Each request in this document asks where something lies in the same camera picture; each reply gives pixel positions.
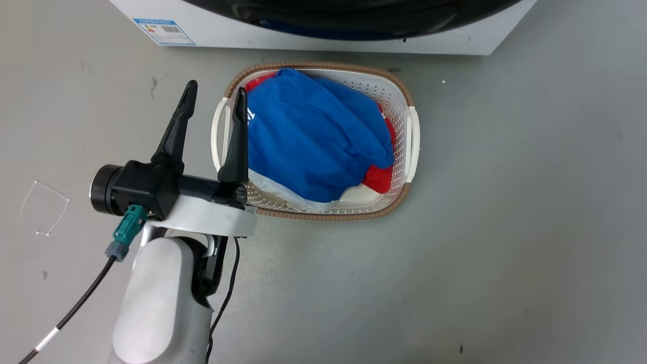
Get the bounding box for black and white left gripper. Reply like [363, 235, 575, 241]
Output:
[89, 80, 258, 238]

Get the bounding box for blue energy label sticker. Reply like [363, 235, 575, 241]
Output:
[132, 18, 196, 47]

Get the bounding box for black cable with teal connector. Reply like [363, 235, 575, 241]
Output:
[18, 204, 149, 364]

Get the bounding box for white washing machine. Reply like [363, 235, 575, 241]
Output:
[109, 0, 538, 56]

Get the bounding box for white laundry basket brown rim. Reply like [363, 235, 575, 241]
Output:
[211, 62, 421, 221]

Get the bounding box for dark round washing machine door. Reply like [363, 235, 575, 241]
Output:
[182, 0, 521, 41]

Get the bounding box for blue garment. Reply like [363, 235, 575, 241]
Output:
[246, 68, 395, 204]

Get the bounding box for thin black cable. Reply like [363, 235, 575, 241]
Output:
[205, 236, 241, 364]

